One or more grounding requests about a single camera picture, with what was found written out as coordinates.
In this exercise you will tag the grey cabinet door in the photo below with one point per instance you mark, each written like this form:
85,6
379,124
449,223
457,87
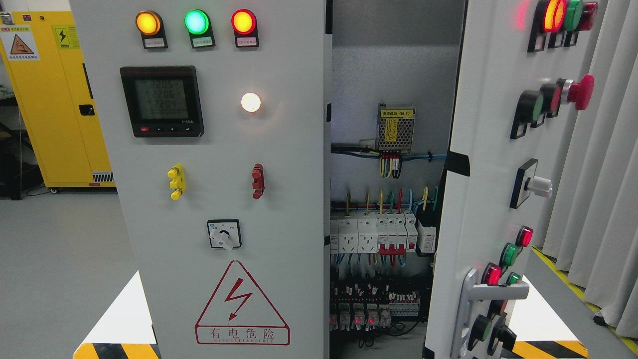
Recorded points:
507,110
283,233

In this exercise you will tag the red test terminal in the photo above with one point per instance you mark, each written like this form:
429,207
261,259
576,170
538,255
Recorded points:
258,184

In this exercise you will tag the white upper breaker row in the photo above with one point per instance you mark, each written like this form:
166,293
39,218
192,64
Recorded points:
374,233

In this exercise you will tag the metal mesh power supply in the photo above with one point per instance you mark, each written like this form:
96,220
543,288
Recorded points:
395,125

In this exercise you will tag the white lit indicator lamp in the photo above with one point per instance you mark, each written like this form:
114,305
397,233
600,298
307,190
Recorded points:
251,102

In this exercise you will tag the black white surge protector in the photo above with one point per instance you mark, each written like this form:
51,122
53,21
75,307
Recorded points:
427,234

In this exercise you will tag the yellow test terminal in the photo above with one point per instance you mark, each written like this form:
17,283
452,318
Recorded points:
177,181

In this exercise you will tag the red electric danger sticker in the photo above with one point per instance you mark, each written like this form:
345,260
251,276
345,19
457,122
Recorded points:
239,313

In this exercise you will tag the red indicator light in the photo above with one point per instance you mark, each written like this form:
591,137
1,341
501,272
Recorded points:
245,28

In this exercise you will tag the black digital power meter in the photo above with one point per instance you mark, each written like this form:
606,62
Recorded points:
163,101

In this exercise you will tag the green indicator light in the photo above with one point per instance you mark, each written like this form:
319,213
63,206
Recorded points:
197,23

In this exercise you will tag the orange indicator light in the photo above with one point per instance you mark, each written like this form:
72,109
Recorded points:
150,25

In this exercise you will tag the grey curtain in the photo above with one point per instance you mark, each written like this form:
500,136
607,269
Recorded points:
593,229

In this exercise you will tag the red mushroom emergency button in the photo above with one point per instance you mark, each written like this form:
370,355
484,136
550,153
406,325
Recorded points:
578,92

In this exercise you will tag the yellow safety cabinet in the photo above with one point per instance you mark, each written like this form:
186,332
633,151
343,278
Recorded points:
45,64

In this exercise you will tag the black white rotary switch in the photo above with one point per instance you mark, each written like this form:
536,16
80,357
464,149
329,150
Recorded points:
224,233

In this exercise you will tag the silver door handle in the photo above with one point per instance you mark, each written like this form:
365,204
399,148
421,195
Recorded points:
480,324

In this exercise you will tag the white selector knob switch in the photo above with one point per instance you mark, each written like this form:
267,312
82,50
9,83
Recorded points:
527,182

